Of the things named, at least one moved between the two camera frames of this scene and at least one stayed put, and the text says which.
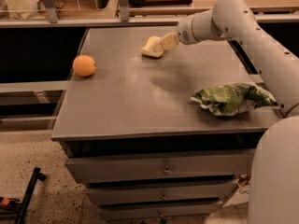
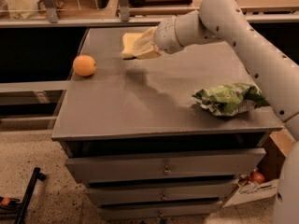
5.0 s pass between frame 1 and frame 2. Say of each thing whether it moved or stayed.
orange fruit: stayed
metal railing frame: stayed
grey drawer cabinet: stayed
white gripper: moved
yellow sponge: moved
